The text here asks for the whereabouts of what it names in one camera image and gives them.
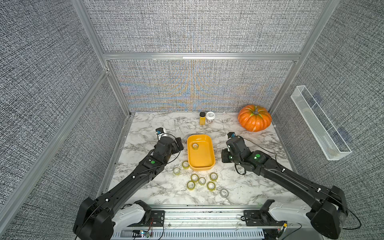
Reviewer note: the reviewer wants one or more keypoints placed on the yellow spice jar black lid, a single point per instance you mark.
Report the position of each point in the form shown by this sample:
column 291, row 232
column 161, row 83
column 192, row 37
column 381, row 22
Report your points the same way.
column 202, row 118

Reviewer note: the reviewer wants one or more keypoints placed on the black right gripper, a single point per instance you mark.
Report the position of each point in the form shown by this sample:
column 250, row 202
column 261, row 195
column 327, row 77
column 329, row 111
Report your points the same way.
column 224, row 154

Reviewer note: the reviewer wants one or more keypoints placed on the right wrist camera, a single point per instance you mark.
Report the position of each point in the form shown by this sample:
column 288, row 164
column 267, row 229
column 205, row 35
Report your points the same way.
column 231, row 135

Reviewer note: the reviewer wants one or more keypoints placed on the yellow plastic storage box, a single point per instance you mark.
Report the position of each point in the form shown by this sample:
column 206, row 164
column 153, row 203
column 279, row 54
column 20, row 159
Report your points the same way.
column 202, row 159

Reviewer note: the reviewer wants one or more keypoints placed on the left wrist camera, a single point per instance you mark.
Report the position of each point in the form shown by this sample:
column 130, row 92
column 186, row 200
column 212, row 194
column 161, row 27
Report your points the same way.
column 160, row 132

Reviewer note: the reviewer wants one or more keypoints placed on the grey clear tape roll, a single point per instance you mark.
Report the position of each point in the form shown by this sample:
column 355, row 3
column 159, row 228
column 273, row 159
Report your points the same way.
column 224, row 193

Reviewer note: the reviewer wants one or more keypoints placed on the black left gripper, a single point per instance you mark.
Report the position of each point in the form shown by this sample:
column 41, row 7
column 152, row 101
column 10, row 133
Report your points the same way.
column 177, row 149

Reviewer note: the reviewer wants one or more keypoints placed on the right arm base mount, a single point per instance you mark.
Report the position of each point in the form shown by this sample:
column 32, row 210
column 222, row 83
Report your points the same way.
column 276, row 214

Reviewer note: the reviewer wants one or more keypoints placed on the orange decorative pumpkin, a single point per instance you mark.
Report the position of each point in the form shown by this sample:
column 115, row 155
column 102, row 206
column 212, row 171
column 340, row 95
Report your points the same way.
column 254, row 118

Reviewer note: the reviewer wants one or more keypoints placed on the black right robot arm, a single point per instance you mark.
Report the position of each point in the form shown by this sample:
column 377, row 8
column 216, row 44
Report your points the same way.
column 328, row 205

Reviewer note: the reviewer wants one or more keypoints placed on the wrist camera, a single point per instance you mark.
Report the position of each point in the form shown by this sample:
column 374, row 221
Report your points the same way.
column 231, row 135
column 160, row 132

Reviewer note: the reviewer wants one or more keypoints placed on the yellow-green tape roll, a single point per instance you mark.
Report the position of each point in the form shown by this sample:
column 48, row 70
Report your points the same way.
column 211, row 186
column 213, row 177
column 176, row 171
column 191, row 185
column 202, row 181
column 195, row 146
column 185, row 165
column 194, row 178

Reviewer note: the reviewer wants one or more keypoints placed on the clear acrylic wall shelf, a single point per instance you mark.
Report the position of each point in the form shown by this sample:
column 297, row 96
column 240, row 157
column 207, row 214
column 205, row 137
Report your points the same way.
column 326, row 134

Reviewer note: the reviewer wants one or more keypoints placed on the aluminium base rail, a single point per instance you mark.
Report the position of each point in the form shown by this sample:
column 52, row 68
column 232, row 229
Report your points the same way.
column 184, row 222

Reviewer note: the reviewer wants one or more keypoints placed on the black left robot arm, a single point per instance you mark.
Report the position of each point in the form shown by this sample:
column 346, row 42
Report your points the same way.
column 100, row 218

